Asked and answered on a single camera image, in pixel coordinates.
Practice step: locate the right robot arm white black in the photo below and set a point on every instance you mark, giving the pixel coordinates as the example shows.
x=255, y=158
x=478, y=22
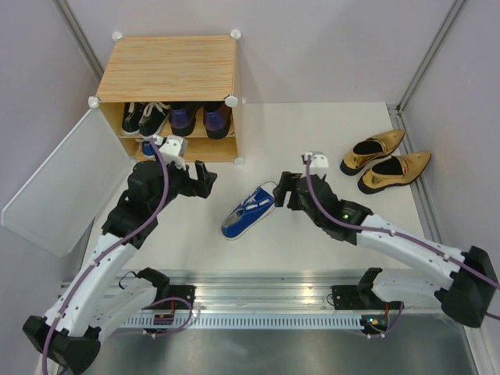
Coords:
x=462, y=283

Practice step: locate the right aluminium frame post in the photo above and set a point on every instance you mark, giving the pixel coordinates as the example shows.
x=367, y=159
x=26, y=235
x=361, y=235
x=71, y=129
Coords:
x=437, y=42

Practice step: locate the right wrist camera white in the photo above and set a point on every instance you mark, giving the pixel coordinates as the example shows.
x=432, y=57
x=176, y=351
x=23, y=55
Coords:
x=315, y=160

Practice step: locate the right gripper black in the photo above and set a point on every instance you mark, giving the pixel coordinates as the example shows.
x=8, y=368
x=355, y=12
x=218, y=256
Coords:
x=286, y=184

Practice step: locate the wooden shoe cabinet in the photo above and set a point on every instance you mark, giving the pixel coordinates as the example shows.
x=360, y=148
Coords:
x=175, y=69

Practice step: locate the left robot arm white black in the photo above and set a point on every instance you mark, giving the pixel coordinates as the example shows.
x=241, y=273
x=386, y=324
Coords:
x=71, y=332

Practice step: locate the aluminium frame post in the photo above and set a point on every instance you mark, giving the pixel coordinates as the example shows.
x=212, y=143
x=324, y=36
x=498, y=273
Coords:
x=69, y=18
x=437, y=42

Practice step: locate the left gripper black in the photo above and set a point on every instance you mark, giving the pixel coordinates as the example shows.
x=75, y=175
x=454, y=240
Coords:
x=201, y=187

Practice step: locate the blue canvas sneaker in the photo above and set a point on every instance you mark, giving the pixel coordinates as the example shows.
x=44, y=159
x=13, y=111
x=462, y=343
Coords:
x=259, y=204
x=147, y=150

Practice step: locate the gold loafer lower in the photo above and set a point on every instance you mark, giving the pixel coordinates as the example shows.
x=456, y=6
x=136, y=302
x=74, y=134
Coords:
x=400, y=170

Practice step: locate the purple loafer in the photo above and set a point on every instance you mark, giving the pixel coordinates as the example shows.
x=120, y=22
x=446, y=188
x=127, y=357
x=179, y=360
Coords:
x=182, y=117
x=216, y=119

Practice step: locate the black canvas sneaker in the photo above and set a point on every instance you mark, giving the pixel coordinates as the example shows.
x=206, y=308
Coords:
x=153, y=118
x=131, y=115

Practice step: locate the left aluminium frame post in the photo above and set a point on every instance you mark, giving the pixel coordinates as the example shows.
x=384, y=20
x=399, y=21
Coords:
x=69, y=18

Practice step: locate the gold loafer upper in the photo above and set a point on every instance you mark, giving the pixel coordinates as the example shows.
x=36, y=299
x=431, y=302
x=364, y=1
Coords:
x=375, y=147

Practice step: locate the frosted white cabinet door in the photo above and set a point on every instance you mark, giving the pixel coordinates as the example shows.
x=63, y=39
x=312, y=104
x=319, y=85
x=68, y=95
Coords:
x=70, y=188

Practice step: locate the white slotted cable duct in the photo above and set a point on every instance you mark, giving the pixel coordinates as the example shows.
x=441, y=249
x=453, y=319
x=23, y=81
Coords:
x=327, y=321

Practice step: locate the aluminium mounting rail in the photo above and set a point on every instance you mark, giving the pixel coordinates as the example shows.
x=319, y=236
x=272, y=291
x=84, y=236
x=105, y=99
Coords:
x=263, y=291

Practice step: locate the gold loafer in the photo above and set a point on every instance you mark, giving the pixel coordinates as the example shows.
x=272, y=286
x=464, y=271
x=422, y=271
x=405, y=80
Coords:
x=400, y=170
x=375, y=147

